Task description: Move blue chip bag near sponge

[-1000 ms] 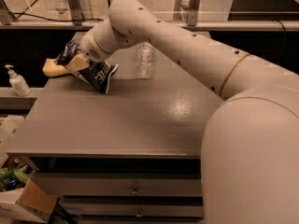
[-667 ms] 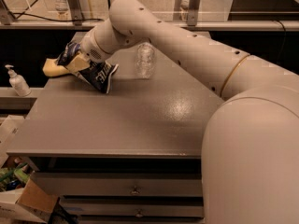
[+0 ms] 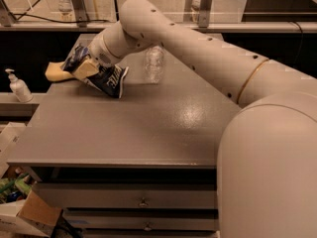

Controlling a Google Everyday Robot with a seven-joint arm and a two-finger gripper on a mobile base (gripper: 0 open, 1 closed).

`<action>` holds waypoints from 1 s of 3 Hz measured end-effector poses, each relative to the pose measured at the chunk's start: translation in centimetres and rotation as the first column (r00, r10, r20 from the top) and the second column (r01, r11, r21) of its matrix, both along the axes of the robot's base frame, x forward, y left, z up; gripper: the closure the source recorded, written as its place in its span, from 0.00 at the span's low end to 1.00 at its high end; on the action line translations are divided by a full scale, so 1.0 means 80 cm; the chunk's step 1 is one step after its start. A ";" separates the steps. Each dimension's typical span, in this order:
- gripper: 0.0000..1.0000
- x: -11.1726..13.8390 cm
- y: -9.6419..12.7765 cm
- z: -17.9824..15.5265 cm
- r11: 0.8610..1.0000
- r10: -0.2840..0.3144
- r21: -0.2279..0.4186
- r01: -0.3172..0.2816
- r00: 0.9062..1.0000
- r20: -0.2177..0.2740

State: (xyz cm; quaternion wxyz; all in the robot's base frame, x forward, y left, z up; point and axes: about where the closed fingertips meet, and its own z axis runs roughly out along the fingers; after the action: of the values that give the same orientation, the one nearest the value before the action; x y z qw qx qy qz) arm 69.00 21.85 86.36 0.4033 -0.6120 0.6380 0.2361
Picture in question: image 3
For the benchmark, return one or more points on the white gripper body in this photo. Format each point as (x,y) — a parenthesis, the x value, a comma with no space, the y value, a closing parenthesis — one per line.
(99,54)

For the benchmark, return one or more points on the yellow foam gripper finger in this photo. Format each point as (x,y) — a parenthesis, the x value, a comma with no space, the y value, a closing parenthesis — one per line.
(84,68)

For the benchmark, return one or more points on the blue potato chip bag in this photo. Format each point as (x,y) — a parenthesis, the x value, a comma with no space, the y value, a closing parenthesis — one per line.
(108,80)

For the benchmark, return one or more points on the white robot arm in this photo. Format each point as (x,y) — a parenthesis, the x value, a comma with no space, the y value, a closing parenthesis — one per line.
(267,158)

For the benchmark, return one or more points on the yellow sponge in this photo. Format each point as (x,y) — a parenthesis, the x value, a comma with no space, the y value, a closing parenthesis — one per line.
(54,73)

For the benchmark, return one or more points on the clear plastic water bottle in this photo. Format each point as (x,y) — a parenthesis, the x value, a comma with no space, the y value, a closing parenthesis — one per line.
(153,64)

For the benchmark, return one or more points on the white pump dispenser bottle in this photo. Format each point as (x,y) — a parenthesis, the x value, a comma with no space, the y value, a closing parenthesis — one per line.
(19,87)

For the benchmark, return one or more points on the grey drawer cabinet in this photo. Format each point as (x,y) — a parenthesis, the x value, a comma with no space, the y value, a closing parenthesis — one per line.
(165,133)

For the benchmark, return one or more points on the top grey drawer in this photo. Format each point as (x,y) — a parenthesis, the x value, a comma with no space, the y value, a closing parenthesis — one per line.
(148,196)

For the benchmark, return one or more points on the grey drawer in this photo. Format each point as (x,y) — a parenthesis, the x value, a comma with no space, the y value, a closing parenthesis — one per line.
(148,220)
(148,196)

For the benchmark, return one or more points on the middle grey drawer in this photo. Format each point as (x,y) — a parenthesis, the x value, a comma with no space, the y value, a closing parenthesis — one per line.
(148,220)

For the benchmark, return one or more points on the cardboard box with items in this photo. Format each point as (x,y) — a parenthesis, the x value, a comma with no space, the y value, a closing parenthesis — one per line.
(21,210)

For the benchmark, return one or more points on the grey metal rail frame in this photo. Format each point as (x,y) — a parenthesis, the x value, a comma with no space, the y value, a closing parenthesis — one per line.
(215,16)

